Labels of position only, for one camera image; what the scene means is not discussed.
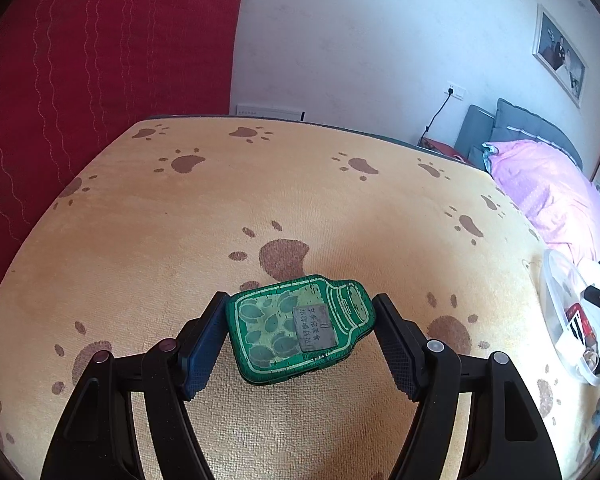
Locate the red cylindrical canister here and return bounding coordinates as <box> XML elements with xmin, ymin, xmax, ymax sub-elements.
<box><xmin>566</xmin><ymin>302</ymin><xmax>598</xmax><ymax>348</ymax></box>

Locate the framed wall picture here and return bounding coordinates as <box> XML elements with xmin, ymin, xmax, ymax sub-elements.
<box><xmin>532</xmin><ymin>4</ymin><xmax>588</xmax><ymax>106</ymax></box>

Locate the red curtain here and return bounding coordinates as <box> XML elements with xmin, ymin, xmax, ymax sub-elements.
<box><xmin>0</xmin><ymin>0</ymin><xmax>253</xmax><ymax>321</ymax></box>

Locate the red bedside cloth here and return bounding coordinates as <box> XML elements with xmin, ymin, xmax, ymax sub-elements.
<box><xmin>419</xmin><ymin>136</ymin><xmax>473</xmax><ymax>162</ymax></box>

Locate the black power cable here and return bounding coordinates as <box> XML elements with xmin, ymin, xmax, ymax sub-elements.
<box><xmin>422</xmin><ymin>92</ymin><xmax>453</xmax><ymax>141</ymax></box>

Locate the yellow paw-print blanket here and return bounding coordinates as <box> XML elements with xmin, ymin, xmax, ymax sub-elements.
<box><xmin>0</xmin><ymin>115</ymin><xmax>600</xmax><ymax>480</ymax></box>

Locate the pink duvet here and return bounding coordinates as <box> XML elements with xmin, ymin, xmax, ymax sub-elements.
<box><xmin>482</xmin><ymin>140</ymin><xmax>600</xmax><ymax>263</ymax></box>

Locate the grey upholstered headboard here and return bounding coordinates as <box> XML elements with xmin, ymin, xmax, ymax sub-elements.
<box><xmin>454</xmin><ymin>98</ymin><xmax>584</xmax><ymax>173</ymax></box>

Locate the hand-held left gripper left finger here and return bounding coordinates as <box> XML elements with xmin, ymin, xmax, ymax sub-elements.
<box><xmin>40</xmin><ymin>291</ymin><xmax>231</xmax><ymax>480</ymax></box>

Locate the clear plastic container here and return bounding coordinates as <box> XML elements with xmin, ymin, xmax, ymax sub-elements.
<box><xmin>538</xmin><ymin>248</ymin><xmax>600</xmax><ymax>387</ymax></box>

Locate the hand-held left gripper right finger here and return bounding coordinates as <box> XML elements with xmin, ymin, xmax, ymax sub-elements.
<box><xmin>372</xmin><ymin>292</ymin><xmax>563</xmax><ymax>480</ymax></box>

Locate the green bottle-shaped tin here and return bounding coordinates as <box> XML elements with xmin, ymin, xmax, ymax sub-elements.
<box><xmin>226</xmin><ymin>274</ymin><xmax>378</xmax><ymax>386</ymax></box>

